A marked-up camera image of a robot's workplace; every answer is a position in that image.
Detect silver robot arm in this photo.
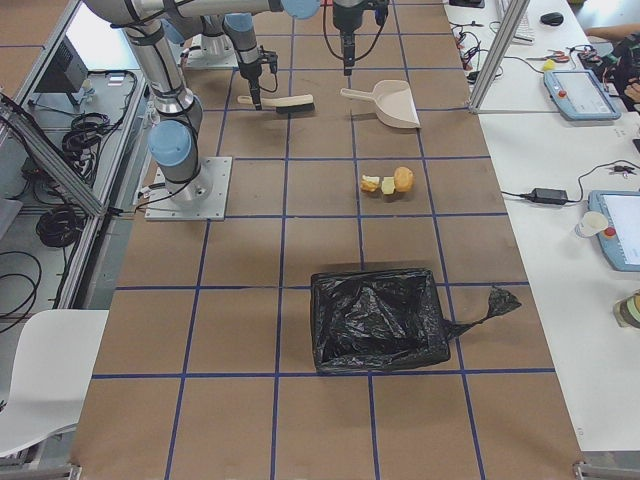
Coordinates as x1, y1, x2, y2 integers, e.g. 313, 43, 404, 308
85, 1, 284, 197
281, 0, 389, 77

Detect black computer mouse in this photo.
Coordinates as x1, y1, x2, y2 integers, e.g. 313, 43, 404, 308
539, 12, 564, 27

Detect blue teach pendant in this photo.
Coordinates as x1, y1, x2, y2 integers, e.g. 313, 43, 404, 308
543, 70, 621, 121
588, 190, 639, 272

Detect yellow sponge chunk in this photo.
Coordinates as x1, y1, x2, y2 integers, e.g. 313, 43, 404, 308
360, 175, 381, 193
380, 177, 395, 195

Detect blue teach pendant far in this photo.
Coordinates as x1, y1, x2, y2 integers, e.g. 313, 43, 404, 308
543, 70, 621, 121

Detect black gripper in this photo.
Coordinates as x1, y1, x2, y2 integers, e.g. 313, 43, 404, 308
243, 62, 263, 111
340, 31, 356, 76

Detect blue teach pendant near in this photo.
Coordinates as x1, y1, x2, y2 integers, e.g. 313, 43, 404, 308
588, 190, 639, 272

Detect white paper cup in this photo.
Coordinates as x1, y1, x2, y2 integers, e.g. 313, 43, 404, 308
574, 211, 609, 238

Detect beige plastic dustpan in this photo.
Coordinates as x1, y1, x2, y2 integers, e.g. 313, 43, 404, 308
340, 80, 421, 129

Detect orange handled scissors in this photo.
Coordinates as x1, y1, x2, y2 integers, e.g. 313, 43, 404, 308
526, 50, 571, 63

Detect aluminium frame post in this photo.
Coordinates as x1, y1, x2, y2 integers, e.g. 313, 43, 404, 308
468, 0, 529, 114

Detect black bag lined bin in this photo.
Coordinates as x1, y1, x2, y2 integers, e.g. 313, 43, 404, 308
310, 268, 521, 373

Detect black adapter on desk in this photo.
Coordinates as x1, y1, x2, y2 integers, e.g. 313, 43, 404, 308
530, 188, 569, 205

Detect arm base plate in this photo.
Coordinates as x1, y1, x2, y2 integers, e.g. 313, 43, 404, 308
143, 157, 232, 221
183, 34, 237, 70

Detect grey electronics box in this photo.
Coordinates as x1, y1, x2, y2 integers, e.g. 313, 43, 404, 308
35, 36, 88, 94

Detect black cable coils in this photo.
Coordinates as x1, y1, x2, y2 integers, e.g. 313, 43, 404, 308
37, 112, 126, 249

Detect tape roll stack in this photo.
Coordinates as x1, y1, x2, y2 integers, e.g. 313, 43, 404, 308
613, 292, 640, 329

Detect white chair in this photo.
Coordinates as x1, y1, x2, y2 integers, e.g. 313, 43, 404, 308
1, 309, 109, 457

